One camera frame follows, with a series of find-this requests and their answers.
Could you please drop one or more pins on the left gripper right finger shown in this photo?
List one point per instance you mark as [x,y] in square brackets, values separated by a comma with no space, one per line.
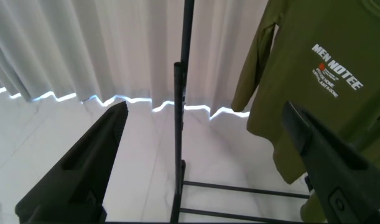
[342,180]

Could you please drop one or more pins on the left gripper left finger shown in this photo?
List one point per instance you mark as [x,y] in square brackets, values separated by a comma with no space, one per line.
[74,183]

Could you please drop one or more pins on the green long-sleeved shirt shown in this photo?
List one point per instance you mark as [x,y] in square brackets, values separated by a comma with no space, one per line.
[317,93]

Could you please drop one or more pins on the black clothes rack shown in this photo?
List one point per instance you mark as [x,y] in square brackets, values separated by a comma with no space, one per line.
[178,109]

